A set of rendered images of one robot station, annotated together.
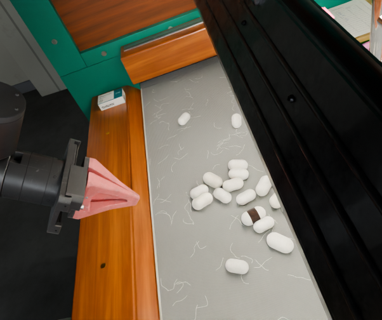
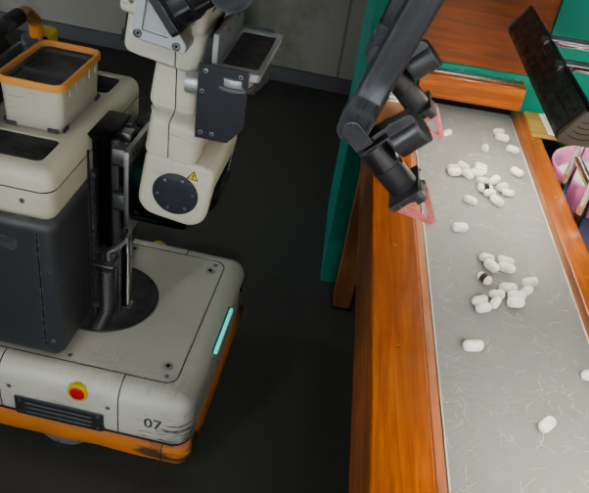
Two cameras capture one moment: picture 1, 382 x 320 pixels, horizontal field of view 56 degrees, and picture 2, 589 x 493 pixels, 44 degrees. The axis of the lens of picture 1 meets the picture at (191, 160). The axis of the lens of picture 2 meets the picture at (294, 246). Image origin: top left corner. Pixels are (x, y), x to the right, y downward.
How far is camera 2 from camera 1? 1.38 m
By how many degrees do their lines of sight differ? 10
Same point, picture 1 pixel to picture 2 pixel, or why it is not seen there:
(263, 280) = (482, 211)
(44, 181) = (421, 99)
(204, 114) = (461, 137)
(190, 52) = (469, 93)
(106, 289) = not seen: hidden behind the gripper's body
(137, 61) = (431, 79)
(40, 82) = not seen: hidden behind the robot
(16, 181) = (413, 91)
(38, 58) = not seen: hidden behind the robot
